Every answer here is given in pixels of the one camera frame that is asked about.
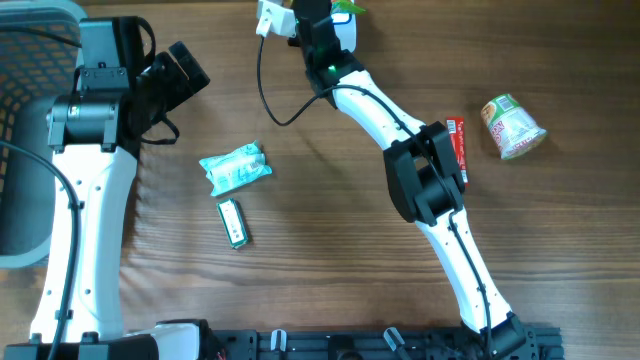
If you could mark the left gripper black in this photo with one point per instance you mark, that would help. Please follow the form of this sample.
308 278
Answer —
183 87

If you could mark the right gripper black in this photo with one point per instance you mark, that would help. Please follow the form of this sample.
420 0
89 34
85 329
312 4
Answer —
296 43

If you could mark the light blue tissue pack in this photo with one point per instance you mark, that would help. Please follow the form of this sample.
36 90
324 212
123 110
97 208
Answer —
236 169

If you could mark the green white gum box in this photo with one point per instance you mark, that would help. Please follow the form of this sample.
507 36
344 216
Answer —
233 223

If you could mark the red stick packet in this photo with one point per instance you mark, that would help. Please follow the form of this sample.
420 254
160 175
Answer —
456 131

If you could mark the instant noodle cup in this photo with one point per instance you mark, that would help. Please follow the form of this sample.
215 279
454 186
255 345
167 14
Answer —
512 128

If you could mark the green snack bag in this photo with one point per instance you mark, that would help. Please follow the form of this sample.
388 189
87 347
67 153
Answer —
346 7

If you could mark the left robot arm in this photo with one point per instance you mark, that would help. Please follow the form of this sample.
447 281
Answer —
122 88

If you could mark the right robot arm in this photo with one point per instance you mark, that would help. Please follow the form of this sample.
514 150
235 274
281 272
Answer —
424 181

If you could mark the white barcode scanner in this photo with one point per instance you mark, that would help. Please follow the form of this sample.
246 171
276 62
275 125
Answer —
346 30

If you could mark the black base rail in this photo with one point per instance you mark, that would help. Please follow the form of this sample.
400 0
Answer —
350 345

